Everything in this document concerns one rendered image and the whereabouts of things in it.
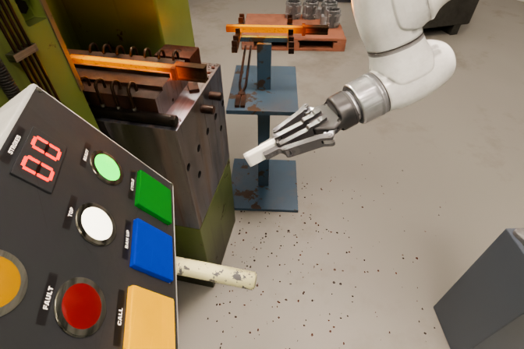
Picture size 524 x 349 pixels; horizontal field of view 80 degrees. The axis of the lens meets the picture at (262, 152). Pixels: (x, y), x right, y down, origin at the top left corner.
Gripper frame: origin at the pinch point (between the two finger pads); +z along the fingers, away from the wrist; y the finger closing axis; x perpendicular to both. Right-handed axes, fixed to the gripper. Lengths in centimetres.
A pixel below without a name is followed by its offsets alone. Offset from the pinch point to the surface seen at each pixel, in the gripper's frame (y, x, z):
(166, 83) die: 33.8, 7.5, 14.7
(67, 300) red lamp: -27.7, 19.9, 22.4
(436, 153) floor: 72, -140, -100
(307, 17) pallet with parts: 291, -114, -110
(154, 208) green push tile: -10.6, 9.7, 18.9
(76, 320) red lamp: -29.3, 18.6, 22.3
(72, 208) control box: -17.2, 21.8, 22.1
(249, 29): 76, -7, -17
